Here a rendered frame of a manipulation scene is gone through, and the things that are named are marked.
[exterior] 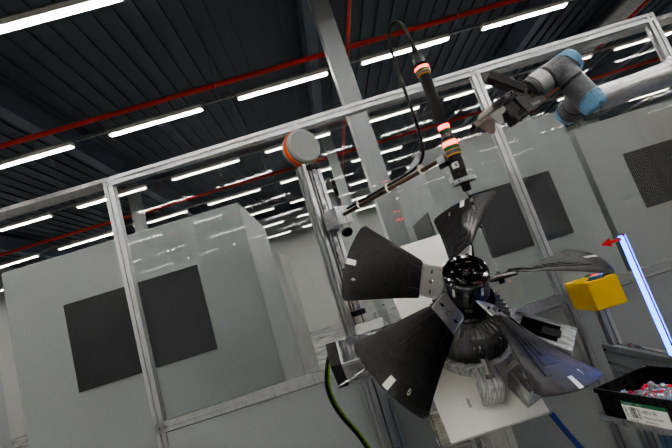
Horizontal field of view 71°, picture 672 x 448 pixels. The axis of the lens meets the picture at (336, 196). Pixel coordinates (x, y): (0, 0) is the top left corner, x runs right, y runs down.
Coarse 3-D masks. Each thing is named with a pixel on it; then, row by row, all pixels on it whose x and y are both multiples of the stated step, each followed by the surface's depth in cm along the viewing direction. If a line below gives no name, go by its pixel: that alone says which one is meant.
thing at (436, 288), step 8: (424, 264) 130; (424, 272) 130; (440, 272) 128; (424, 280) 130; (440, 280) 128; (424, 288) 130; (432, 288) 129; (440, 288) 128; (424, 296) 130; (432, 296) 129
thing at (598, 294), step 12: (612, 276) 146; (576, 288) 153; (588, 288) 145; (600, 288) 145; (612, 288) 145; (576, 300) 156; (588, 300) 148; (600, 300) 144; (612, 300) 144; (624, 300) 144
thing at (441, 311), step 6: (444, 294) 121; (438, 300) 120; (444, 300) 121; (450, 300) 122; (432, 306) 119; (438, 306) 120; (444, 306) 121; (450, 306) 121; (456, 306) 122; (438, 312) 119; (444, 312) 120; (456, 312) 122; (444, 318) 120; (450, 318) 120; (456, 318) 121; (462, 318) 122; (450, 324) 120; (456, 324) 121; (450, 330) 120
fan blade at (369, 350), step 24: (432, 312) 118; (384, 336) 113; (408, 336) 114; (432, 336) 116; (384, 360) 110; (408, 360) 112; (432, 360) 114; (408, 384) 109; (432, 384) 111; (408, 408) 107
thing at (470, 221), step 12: (492, 192) 144; (456, 204) 152; (468, 204) 147; (480, 204) 142; (444, 216) 153; (456, 216) 148; (468, 216) 142; (480, 216) 137; (444, 228) 149; (456, 228) 143; (468, 228) 138; (444, 240) 146; (456, 240) 139; (468, 240) 134; (456, 252) 136
